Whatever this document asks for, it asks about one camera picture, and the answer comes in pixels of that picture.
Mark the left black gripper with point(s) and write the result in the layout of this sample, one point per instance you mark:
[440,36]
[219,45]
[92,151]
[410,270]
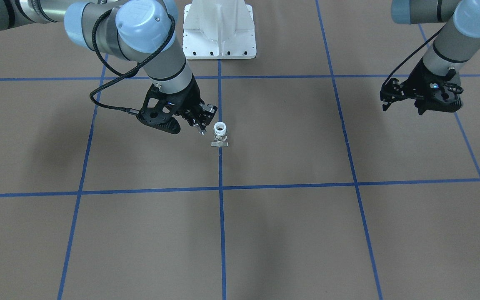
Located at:
[416,83]

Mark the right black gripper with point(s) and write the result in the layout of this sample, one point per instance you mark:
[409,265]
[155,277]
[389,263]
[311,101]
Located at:
[188,100]

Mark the white PPR valve with metal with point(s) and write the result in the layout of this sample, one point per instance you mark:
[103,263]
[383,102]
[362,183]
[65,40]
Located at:
[221,135]

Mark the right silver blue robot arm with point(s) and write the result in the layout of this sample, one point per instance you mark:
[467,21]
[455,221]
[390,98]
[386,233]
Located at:
[127,36]

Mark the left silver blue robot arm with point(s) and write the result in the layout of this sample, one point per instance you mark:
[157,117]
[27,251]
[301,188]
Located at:
[456,42]

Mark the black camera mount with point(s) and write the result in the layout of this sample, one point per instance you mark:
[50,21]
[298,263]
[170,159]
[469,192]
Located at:
[158,110]
[394,90]

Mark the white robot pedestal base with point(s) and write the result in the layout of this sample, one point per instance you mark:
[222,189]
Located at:
[219,30]

